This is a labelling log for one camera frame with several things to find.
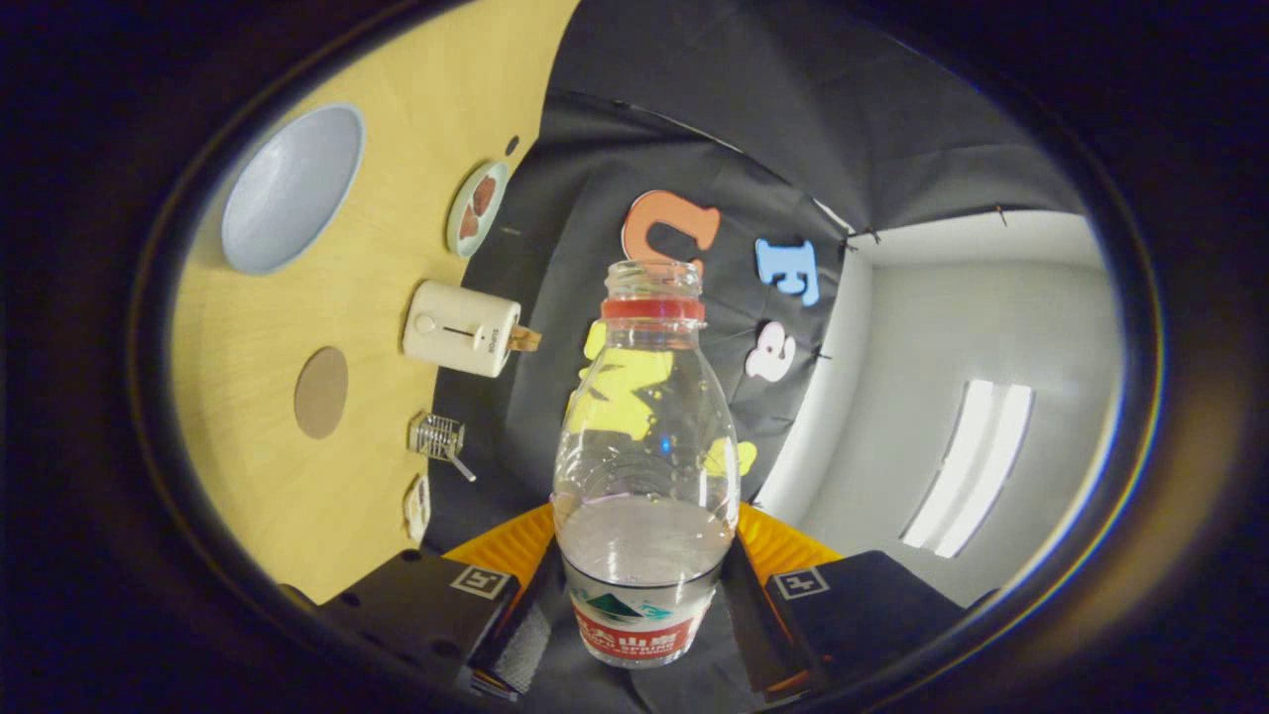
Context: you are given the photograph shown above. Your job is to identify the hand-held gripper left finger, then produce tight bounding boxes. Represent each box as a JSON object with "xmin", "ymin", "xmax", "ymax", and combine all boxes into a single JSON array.
[{"xmin": 283, "ymin": 503, "xmax": 576, "ymax": 700}]

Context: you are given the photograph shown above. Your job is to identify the clear plastic juice bottle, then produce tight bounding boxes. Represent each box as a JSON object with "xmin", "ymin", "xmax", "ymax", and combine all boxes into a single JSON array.
[{"xmin": 551, "ymin": 260, "xmax": 743, "ymax": 668}]

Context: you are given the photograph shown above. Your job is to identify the large ceiling light panel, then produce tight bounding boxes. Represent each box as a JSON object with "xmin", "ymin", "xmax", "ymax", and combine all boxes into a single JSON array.
[{"xmin": 900, "ymin": 379, "xmax": 1034, "ymax": 559}]

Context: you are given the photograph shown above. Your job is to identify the pale green plate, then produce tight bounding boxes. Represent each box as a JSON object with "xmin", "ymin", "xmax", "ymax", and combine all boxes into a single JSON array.
[{"xmin": 445, "ymin": 161, "xmax": 511, "ymax": 259}]

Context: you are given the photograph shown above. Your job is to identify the black backdrop cloth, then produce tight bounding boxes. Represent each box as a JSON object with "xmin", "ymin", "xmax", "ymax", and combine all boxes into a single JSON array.
[{"xmin": 421, "ymin": 0, "xmax": 1087, "ymax": 556}]

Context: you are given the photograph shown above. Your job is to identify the brown round coaster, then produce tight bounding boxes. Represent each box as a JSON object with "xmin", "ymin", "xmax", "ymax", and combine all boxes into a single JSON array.
[{"xmin": 293, "ymin": 346, "xmax": 350, "ymax": 440}]

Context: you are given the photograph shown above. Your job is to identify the white cup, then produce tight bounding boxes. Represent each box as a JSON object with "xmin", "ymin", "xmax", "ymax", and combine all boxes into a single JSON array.
[{"xmin": 220, "ymin": 102, "xmax": 366, "ymax": 276}]

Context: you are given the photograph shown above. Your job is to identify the white compartment food tray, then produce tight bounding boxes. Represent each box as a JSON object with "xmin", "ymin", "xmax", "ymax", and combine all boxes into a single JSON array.
[{"xmin": 404, "ymin": 474, "xmax": 432, "ymax": 543}]

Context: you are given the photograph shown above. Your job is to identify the white toaster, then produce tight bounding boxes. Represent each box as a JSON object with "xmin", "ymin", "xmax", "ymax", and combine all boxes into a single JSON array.
[{"xmin": 402, "ymin": 280, "xmax": 522, "ymax": 379}]

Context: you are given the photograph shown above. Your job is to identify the metal wire basket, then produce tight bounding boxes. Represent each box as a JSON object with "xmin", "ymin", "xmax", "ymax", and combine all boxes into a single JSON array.
[{"xmin": 408, "ymin": 413, "xmax": 478, "ymax": 483}]

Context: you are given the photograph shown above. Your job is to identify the wooden table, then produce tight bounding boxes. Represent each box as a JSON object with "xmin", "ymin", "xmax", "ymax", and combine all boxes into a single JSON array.
[{"xmin": 171, "ymin": 0, "xmax": 581, "ymax": 604}]

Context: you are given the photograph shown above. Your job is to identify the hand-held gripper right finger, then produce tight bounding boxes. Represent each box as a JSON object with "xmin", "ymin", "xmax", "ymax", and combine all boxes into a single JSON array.
[{"xmin": 714, "ymin": 501, "xmax": 992, "ymax": 695}]

